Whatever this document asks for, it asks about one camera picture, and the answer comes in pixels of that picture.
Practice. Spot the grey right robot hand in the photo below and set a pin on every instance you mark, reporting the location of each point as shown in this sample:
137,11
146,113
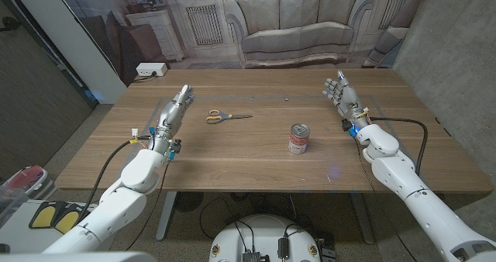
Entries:
348,99

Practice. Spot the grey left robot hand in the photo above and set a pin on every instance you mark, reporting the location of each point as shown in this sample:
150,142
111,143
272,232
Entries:
170,116

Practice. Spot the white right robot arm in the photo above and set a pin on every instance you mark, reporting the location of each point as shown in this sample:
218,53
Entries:
391,169

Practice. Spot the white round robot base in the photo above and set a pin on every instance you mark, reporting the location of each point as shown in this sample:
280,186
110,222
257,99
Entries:
263,235

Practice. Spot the black adapter on robot base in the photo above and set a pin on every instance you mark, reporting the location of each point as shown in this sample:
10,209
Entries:
283,248

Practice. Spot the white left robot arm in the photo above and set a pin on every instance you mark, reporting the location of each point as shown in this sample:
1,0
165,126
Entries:
124,204

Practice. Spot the red white tomato can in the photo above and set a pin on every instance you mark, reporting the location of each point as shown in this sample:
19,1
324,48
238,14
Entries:
298,142

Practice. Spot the white power strip box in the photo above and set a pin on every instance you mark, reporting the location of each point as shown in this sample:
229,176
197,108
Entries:
151,69

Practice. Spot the grey tape line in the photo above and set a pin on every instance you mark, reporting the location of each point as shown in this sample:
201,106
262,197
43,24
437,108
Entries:
232,98

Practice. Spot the dark round floor object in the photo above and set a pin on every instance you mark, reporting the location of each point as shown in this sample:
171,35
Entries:
188,202

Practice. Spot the printed living room backdrop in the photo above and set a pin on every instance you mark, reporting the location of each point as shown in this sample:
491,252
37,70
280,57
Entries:
294,25

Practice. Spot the grey table leg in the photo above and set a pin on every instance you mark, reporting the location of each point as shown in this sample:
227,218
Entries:
362,219
166,215

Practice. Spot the yellow black foot pedal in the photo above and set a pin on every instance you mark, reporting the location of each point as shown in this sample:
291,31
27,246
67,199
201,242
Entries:
43,216
66,222

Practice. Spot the red item in plastic case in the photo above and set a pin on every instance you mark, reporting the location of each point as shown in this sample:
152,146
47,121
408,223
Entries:
27,176

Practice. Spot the clear plastic box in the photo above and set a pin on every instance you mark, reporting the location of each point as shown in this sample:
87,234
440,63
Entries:
11,204

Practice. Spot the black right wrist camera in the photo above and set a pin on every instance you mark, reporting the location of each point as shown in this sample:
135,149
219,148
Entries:
346,125

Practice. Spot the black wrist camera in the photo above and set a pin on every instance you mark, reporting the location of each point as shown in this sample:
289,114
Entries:
346,125
175,146

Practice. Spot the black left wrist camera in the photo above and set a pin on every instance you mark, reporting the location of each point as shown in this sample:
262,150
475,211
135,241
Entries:
175,146

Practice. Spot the white wall pillar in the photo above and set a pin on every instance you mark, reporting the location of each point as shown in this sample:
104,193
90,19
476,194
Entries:
77,49

